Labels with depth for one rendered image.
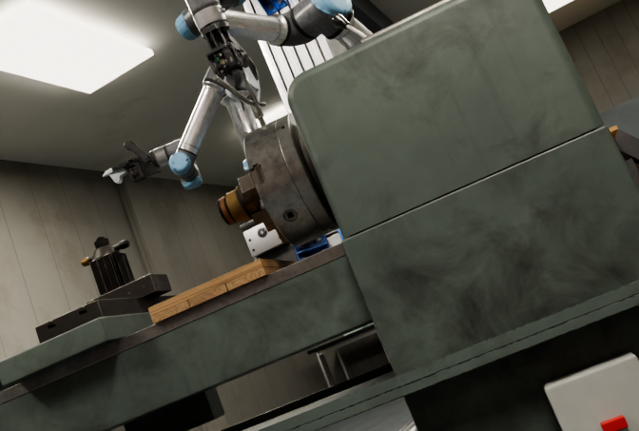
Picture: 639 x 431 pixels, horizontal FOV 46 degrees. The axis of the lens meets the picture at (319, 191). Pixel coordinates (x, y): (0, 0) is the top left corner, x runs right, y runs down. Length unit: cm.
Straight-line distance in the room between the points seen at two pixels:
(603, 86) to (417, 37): 781
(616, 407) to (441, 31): 83
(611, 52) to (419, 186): 798
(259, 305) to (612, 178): 81
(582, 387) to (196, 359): 84
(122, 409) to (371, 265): 70
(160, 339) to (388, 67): 82
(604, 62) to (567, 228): 794
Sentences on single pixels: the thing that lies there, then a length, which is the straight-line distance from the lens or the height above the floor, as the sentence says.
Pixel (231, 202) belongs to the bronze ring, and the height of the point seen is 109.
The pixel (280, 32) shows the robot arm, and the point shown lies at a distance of 226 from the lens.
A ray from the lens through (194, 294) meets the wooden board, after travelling 176.
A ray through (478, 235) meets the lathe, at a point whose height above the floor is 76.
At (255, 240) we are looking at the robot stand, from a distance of 246.
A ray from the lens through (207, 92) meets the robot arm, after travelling 276.
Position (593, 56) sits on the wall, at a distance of 949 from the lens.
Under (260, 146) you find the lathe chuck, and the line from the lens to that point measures 178.
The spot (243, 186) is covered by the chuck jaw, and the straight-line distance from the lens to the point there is 178.
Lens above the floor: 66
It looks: 11 degrees up
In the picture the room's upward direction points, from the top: 22 degrees counter-clockwise
